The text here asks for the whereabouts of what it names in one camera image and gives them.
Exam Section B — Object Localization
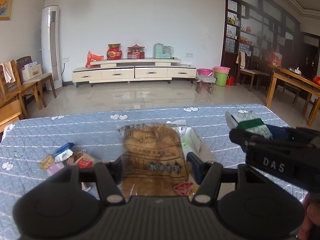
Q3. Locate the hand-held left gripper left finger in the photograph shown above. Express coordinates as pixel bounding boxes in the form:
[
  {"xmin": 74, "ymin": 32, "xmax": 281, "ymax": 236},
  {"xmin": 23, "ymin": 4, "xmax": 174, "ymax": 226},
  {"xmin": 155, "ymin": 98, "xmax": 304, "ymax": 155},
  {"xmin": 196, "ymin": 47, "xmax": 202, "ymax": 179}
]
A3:
[{"xmin": 46, "ymin": 156, "xmax": 127, "ymax": 204}]

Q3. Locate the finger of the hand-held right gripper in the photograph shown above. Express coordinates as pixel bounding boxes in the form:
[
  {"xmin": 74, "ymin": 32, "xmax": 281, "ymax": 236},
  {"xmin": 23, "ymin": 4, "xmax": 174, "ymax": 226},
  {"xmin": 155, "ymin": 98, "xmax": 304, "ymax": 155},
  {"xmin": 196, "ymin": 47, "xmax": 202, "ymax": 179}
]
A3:
[
  {"xmin": 271, "ymin": 126, "xmax": 320, "ymax": 143},
  {"xmin": 229, "ymin": 128, "xmax": 273, "ymax": 153}
]

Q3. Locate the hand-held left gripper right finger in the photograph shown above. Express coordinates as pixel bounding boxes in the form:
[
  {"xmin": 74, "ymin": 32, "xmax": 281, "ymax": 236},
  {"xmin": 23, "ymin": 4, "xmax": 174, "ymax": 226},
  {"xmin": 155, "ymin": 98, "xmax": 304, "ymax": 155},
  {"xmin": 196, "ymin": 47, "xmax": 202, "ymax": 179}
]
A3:
[{"xmin": 186, "ymin": 152, "xmax": 239, "ymax": 204}]

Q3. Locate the dark green snack box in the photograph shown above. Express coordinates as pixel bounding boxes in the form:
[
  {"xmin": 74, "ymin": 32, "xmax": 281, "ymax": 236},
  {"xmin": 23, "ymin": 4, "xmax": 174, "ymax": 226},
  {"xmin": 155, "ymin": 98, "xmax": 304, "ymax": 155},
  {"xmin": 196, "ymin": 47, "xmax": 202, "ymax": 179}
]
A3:
[{"xmin": 225, "ymin": 111, "xmax": 273, "ymax": 140}]

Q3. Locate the white cardboard box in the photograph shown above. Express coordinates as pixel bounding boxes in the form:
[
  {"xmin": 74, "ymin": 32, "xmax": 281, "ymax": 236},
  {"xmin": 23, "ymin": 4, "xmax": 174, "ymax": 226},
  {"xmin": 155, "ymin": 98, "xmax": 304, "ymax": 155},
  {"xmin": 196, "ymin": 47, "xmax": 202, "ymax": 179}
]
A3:
[{"xmin": 185, "ymin": 126, "xmax": 217, "ymax": 168}]

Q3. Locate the bread packet with red label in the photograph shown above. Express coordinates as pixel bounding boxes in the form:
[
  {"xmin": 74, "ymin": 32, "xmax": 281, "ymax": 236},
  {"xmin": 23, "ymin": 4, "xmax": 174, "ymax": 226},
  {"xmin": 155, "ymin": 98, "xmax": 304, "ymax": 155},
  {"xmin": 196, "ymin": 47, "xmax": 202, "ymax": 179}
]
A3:
[{"xmin": 75, "ymin": 154, "xmax": 100, "ymax": 169}]

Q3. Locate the clear wafer biscuit pack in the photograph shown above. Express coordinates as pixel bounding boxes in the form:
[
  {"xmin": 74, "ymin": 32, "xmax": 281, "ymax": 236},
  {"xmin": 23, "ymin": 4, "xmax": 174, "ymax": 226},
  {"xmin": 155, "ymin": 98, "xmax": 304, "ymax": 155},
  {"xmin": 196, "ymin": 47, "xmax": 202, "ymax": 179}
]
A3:
[{"xmin": 116, "ymin": 120, "xmax": 200, "ymax": 203}]

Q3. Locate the blue and white snack packet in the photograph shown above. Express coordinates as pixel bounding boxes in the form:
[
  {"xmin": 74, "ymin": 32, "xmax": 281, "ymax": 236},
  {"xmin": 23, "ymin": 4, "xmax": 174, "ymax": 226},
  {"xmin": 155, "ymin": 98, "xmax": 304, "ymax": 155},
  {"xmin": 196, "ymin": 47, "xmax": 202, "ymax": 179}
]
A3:
[{"xmin": 54, "ymin": 142, "xmax": 75, "ymax": 163}]

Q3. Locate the person's right hand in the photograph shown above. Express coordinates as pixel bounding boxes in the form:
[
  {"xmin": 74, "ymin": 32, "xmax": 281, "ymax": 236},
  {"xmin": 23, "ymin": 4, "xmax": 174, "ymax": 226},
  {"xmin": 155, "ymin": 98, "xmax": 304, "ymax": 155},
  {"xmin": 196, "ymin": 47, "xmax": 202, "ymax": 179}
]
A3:
[{"xmin": 296, "ymin": 194, "xmax": 320, "ymax": 240}]

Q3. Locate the small brown snack packet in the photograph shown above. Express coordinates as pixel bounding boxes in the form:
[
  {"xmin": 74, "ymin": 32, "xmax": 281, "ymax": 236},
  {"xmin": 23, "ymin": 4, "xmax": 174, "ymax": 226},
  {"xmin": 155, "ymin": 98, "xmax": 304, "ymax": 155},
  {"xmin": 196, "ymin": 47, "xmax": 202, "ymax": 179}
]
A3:
[{"xmin": 67, "ymin": 151, "xmax": 85, "ymax": 167}]

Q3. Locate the dark dining chair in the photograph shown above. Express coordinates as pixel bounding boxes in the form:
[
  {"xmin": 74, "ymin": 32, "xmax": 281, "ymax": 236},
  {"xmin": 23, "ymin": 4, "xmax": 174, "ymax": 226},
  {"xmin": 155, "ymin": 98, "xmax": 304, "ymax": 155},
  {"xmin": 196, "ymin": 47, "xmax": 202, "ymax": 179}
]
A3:
[{"xmin": 282, "ymin": 81, "xmax": 302, "ymax": 108}]

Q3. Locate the purple snack packet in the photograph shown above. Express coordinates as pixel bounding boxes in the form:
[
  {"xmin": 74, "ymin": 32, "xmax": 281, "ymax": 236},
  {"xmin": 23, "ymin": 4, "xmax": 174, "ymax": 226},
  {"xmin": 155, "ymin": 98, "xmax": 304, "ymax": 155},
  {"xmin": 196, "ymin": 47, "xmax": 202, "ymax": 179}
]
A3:
[{"xmin": 47, "ymin": 162, "xmax": 66, "ymax": 177}]

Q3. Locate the wooden dining table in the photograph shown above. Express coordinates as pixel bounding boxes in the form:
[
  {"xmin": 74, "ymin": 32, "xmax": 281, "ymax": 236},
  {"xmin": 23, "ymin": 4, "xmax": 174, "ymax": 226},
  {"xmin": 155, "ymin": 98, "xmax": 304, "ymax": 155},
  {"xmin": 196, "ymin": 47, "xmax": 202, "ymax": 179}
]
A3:
[{"xmin": 266, "ymin": 64, "xmax": 320, "ymax": 127}]

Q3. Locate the green and brown snack box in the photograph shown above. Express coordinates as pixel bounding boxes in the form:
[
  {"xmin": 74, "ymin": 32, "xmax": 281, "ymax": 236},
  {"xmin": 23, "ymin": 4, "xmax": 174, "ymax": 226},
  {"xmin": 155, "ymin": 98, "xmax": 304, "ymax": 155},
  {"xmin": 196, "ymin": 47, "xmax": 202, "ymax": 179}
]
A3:
[{"xmin": 39, "ymin": 154, "xmax": 56, "ymax": 172}]

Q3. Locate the green plastic bucket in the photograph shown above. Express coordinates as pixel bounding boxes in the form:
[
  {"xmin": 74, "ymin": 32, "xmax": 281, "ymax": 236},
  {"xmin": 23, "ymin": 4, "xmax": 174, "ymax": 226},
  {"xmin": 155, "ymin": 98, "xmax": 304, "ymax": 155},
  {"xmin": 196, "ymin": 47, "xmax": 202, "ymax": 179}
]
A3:
[{"xmin": 214, "ymin": 71, "xmax": 228, "ymax": 87}]

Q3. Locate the small wooden stool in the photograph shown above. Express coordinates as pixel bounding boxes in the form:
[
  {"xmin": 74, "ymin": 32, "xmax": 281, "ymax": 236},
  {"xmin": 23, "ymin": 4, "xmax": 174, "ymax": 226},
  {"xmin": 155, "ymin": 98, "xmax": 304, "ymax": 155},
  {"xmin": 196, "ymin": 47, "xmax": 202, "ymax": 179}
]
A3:
[{"xmin": 195, "ymin": 75, "xmax": 216, "ymax": 95}]

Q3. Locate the brown dining chair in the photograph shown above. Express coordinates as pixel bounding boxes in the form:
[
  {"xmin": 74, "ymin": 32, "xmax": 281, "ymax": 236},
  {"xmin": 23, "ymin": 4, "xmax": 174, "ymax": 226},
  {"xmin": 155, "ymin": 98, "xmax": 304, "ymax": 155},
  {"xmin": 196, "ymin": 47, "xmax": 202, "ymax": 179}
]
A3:
[{"xmin": 236, "ymin": 51, "xmax": 272, "ymax": 92}]

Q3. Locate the red gift bag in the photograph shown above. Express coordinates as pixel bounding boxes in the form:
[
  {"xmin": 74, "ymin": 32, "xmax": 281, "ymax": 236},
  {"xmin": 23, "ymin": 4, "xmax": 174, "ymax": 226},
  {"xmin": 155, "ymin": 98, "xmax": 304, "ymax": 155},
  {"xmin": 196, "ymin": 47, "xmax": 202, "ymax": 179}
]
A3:
[{"xmin": 271, "ymin": 52, "xmax": 283, "ymax": 67}]

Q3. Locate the beige hanging towel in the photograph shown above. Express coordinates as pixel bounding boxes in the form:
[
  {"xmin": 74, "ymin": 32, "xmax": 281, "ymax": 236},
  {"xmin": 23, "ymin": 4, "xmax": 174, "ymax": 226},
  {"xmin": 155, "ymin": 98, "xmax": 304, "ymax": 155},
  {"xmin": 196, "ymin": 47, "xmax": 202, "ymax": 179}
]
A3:
[{"xmin": 236, "ymin": 52, "xmax": 247, "ymax": 69}]

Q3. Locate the cream tv cabinet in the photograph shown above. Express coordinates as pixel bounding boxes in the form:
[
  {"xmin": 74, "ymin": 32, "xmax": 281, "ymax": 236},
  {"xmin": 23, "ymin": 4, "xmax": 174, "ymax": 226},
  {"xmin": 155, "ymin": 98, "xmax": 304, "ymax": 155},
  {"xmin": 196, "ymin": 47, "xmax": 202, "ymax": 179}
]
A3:
[{"xmin": 72, "ymin": 58, "xmax": 197, "ymax": 87}]

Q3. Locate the dark wooden chair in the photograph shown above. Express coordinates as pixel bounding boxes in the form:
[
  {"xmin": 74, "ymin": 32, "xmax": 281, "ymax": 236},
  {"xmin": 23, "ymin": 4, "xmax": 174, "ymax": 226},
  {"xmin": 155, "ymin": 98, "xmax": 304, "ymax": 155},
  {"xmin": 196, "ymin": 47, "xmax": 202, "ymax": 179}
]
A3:
[{"xmin": 16, "ymin": 56, "xmax": 57, "ymax": 105}]

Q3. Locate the red plastic bag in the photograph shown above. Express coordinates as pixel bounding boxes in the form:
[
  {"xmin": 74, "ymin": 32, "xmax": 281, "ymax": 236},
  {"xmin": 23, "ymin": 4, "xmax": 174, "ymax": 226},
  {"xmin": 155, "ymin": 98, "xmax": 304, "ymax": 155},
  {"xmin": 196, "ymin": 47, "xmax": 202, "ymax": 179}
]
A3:
[{"xmin": 86, "ymin": 50, "xmax": 104, "ymax": 68}]

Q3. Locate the mint green kitchen appliance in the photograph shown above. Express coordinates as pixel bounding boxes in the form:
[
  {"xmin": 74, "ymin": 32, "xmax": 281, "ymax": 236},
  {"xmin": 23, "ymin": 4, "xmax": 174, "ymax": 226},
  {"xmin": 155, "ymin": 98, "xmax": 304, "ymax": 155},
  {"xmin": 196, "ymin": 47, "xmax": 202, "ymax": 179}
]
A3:
[{"xmin": 153, "ymin": 43, "xmax": 174, "ymax": 59}]

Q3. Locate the red round jar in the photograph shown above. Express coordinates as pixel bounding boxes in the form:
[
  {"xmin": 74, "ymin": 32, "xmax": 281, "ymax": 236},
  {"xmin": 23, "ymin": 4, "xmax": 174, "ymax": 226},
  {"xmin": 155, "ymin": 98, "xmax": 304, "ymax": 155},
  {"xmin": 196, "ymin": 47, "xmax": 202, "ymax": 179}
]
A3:
[{"xmin": 107, "ymin": 44, "xmax": 123, "ymax": 60}]

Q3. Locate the red gift box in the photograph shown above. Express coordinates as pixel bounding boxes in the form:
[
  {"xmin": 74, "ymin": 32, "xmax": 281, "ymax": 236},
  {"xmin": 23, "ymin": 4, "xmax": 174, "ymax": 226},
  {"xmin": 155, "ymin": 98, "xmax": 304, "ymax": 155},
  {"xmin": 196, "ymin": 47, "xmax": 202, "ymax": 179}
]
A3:
[{"xmin": 127, "ymin": 44, "xmax": 145, "ymax": 59}]

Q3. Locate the white gift bag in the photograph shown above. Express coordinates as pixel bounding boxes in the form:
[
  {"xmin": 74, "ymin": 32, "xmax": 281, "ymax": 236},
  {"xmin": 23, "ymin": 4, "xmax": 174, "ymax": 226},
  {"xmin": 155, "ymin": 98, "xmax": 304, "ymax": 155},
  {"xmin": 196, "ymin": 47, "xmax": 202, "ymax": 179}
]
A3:
[{"xmin": 22, "ymin": 61, "xmax": 42, "ymax": 82}]

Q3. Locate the dark wooden display shelf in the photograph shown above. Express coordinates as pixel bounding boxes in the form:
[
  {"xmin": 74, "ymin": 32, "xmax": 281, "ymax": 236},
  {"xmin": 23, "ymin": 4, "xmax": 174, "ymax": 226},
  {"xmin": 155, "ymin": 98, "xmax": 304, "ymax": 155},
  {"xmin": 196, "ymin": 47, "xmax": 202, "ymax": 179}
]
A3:
[{"xmin": 221, "ymin": 0, "xmax": 320, "ymax": 80}]

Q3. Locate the pale towel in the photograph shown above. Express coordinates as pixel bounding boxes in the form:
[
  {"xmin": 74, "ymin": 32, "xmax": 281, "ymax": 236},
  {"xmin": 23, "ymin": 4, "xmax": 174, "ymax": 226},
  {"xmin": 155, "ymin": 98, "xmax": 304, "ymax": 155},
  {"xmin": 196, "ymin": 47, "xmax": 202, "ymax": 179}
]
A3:
[{"xmin": 1, "ymin": 62, "xmax": 16, "ymax": 83}]

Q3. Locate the white standing air conditioner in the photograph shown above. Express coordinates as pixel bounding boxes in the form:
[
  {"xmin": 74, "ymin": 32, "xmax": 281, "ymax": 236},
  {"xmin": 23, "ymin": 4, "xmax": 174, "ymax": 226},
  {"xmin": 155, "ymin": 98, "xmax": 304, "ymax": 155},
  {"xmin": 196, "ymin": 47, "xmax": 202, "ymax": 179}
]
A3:
[{"xmin": 41, "ymin": 5, "xmax": 63, "ymax": 89}]

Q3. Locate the framed wall picture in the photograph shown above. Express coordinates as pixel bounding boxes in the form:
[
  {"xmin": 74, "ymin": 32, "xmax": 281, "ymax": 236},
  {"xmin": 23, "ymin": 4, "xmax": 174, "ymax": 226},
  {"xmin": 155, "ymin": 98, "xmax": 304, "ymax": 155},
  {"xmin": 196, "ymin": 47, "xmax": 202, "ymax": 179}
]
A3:
[{"xmin": 0, "ymin": 0, "xmax": 18, "ymax": 20}]

